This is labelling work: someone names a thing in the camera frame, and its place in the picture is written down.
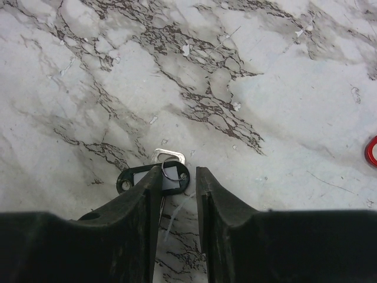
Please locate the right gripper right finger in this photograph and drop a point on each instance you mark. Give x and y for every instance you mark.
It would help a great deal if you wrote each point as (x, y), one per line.
(242, 244)

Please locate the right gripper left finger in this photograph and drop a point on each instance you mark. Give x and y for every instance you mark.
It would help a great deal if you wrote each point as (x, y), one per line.
(114, 243)

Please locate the black key tag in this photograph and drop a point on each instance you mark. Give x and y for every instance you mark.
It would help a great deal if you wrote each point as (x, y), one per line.
(176, 176)

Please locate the red key tag with key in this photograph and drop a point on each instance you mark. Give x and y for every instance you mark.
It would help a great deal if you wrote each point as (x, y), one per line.
(369, 155)

